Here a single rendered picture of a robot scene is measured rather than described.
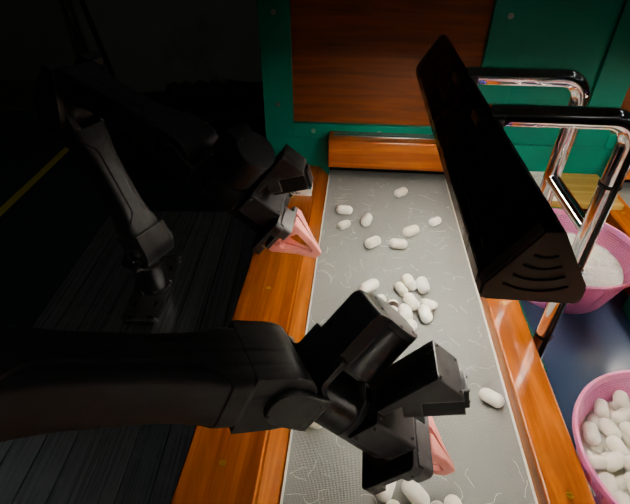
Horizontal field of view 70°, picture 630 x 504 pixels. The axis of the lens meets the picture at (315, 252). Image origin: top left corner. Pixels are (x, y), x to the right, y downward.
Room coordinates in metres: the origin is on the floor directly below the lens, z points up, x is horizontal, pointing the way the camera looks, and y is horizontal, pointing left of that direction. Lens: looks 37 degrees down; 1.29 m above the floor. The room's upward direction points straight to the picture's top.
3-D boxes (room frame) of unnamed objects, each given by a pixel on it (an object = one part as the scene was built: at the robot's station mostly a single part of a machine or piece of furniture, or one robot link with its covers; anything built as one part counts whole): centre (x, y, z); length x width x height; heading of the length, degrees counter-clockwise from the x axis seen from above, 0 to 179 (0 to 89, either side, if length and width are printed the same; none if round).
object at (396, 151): (1.02, -0.18, 0.83); 0.30 x 0.06 x 0.07; 85
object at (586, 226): (0.56, -0.28, 0.90); 0.20 x 0.19 x 0.45; 175
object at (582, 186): (0.94, -0.52, 0.77); 0.33 x 0.15 x 0.01; 85
